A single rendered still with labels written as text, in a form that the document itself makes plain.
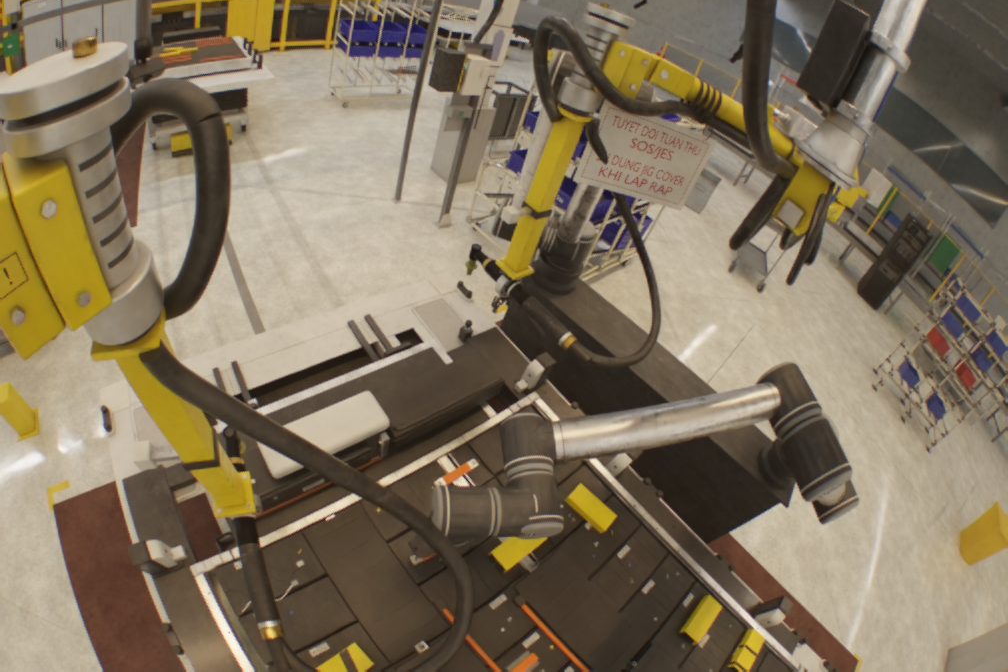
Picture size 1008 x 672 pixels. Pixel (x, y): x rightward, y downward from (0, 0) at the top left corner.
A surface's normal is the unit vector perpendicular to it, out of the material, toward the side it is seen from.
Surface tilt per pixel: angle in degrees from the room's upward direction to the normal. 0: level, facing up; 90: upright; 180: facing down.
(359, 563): 0
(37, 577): 0
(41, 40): 90
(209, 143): 66
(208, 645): 0
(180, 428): 90
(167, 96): 72
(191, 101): 42
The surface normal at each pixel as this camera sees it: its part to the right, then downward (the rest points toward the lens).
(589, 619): 0.27, -0.72
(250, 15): 0.62, 0.64
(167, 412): 0.43, 0.68
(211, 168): 0.65, 0.36
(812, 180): -0.78, 0.22
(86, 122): 0.89, 0.44
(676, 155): 0.06, 0.68
